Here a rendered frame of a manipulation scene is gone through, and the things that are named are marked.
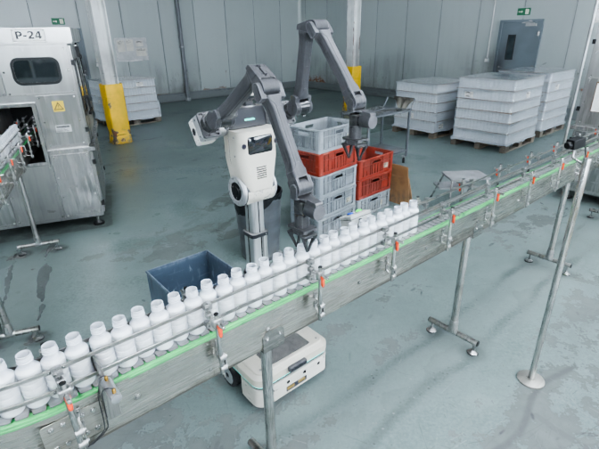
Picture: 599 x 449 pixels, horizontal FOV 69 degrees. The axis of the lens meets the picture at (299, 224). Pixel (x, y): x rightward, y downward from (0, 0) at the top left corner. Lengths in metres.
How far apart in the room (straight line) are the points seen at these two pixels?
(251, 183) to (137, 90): 8.98
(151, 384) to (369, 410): 1.45
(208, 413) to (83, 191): 3.15
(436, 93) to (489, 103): 1.08
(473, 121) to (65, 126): 6.27
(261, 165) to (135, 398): 1.21
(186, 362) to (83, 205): 3.82
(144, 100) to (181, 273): 9.13
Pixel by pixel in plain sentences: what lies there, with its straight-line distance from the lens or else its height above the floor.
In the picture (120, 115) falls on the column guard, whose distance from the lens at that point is 9.14.
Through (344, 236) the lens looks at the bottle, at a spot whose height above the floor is 1.13.
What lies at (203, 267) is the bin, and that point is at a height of 0.86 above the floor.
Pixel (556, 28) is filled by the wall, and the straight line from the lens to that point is 12.00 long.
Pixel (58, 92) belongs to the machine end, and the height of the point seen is 1.43.
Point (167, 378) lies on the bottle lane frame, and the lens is 1.53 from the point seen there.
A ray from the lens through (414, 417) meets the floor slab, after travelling 2.65.
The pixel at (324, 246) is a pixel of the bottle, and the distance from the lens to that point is 1.75.
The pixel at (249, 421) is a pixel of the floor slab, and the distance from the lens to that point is 2.59.
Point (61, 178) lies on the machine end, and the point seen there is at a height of 0.58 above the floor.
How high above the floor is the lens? 1.92
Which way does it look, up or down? 24 degrees down
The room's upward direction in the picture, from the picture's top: 1 degrees counter-clockwise
